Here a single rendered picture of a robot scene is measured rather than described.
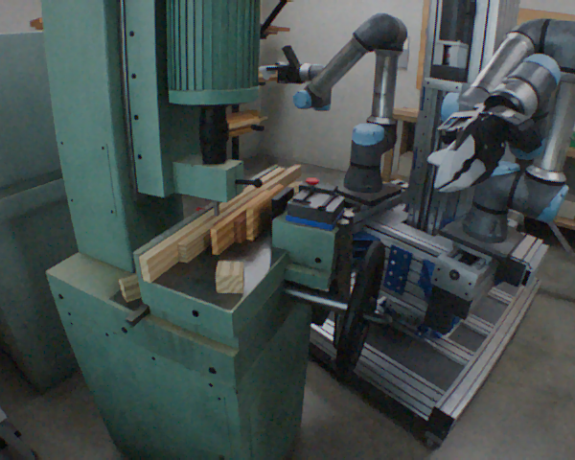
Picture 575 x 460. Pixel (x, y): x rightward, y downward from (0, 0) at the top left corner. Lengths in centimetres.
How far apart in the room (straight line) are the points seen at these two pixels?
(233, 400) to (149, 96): 62
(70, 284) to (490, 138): 91
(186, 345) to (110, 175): 39
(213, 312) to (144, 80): 46
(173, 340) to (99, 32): 62
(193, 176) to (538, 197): 88
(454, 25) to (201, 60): 85
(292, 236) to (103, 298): 44
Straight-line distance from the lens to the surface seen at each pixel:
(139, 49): 78
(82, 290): 92
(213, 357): 72
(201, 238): 77
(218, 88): 67
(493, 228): 118
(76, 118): 89
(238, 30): 68
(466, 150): 55
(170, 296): 69
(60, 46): 91
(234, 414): 82
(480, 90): 84
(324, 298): 78
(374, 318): 66
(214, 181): 75
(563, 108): 108
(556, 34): 108
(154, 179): 80
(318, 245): 75
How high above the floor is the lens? 129
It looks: 26 degrees down
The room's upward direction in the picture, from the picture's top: 2 degrees clockwise
